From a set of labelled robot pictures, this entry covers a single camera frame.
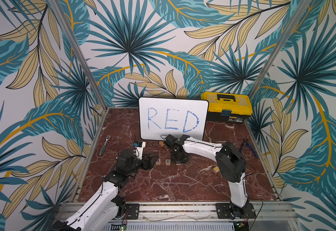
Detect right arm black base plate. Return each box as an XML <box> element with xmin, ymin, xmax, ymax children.
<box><xmin>215</xmin><ymin>202</ymin><xmax>256</xmax><ymax>220</ymax></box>

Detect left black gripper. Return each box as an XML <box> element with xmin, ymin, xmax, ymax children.
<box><xmin>127</xmin><ymin>153</ymin><xmax>159</xmax><ymax>176</ymax></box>

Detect wooden letter block front left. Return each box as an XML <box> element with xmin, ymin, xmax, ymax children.
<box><xmin>212</xmin><ymin>166</ymin><xmax>220</xmax><ymax>174</ymax></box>

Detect blue handled pliers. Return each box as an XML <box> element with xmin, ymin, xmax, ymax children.
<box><xmin>240</xmin><ymin>139</ymin><xmax>258</xmax><ymax>158</ymax></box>

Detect aluminium front rail frame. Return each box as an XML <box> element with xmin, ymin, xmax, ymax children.
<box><xmin>51</xmin><ymin>201</ymin><xmax>301</xmax><ymax>231</ymax></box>

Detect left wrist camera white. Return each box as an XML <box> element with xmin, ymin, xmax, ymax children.
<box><xmin>133</xmin><ymin>141</ymin><xmax>146</xmax><ymax>160</ymax></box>

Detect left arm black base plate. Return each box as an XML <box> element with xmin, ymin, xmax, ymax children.
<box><xmin>116</xmin><ymin>204</ymin><xmax>140</xmax><ymax>220</ymax></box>

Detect teal handled ratchet wrench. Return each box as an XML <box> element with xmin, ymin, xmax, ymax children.
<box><xmin>99</xmin><ymin>135</ymin><xmax>111</xmax><ymax>156</ymax></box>

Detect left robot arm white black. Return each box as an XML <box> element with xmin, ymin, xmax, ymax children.
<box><xmin>50</xmin><ymin>149</ymin><xmax>159</xmax><ymax>231</ymax></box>

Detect yellow black toolbox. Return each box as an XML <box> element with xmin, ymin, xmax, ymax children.
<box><xmin>201</xmin><ymin>92</ymin><xmax>253</xmax><ymax>124</ymax></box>

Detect white dry-erase board RED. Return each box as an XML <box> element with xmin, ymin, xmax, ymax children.
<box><xmin>139</xmin><ymin>97</ymin><xmax>209</xmax><ymax>141</ymax></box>

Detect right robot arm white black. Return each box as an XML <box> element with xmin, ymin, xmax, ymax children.
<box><xmin>163</xmin><ymin>135</ymin><xmax>251</xmax><ymax>219</ymax></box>

